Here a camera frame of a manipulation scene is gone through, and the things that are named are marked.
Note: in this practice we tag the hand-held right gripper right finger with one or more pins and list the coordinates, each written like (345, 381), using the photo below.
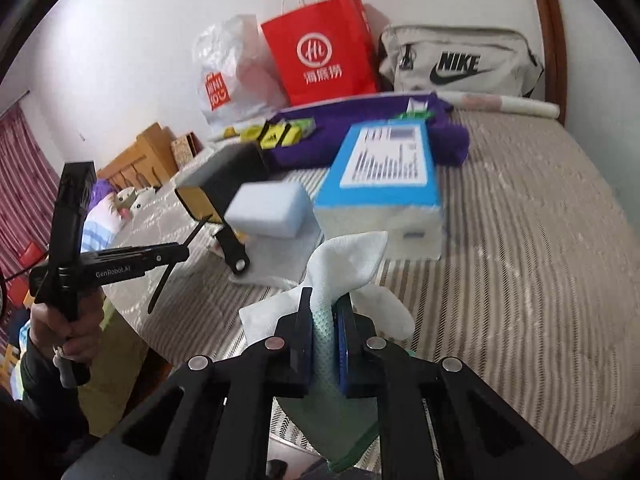
(345, 350)

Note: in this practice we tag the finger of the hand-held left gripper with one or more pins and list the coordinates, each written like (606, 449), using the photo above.
(200, 231)
(235, 252)

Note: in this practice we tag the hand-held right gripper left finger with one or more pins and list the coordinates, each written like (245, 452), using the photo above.
(302, 345)

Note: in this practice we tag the white and green glove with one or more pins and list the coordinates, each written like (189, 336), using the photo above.
(345, 260)

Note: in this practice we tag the yellow mini duffel bag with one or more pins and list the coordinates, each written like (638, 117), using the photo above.
(270, 135)

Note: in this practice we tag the green tissue packet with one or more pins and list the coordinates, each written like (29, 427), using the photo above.
(412, 109)

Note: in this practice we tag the person's left forearm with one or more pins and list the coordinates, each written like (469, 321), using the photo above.
(35, 410)

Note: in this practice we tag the person's left hand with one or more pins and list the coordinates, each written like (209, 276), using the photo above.
(85, 332)

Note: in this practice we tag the striped pastel bedding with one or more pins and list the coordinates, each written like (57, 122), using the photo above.
(102, 225)

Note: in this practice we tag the spotted plush toy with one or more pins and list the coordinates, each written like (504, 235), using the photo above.
(132, 202)

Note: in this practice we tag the red object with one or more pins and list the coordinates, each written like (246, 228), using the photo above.
(22, 275)

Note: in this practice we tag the wooden headboard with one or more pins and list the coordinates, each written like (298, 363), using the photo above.
(135, 155)

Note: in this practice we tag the green blanket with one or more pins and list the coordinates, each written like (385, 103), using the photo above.
(120, 375)

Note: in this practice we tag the red striped curtain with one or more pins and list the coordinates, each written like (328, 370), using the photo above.
(25, 180)

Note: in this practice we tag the purple cloth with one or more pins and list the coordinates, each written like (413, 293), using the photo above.
(320, 142)

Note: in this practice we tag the blue tissue pack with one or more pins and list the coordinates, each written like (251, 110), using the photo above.
(380, 180)

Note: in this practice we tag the white plastic shopping bag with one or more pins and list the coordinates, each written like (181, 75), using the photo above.
(240, 65)

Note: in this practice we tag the striped quilted table cover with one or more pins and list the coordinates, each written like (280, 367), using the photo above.
(500, 260)

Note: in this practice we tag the red paper bag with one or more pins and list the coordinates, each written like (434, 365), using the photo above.
(320, 55)

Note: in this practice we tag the grey waist bag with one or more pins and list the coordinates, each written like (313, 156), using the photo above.
(460, 60)

